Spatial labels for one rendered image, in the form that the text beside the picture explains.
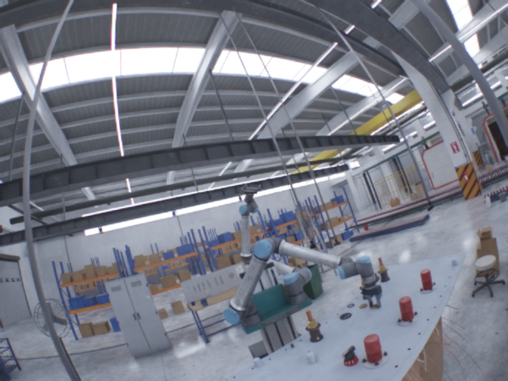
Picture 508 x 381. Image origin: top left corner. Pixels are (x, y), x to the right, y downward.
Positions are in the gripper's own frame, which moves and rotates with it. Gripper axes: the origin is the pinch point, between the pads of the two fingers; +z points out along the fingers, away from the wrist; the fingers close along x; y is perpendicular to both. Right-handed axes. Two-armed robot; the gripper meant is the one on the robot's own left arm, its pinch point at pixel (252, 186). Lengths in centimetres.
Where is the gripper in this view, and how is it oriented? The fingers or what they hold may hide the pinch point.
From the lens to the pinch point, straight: 217.3
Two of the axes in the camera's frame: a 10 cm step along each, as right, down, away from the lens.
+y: 0.1, -9.0, 4.4
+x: 9.9, 0.8, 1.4
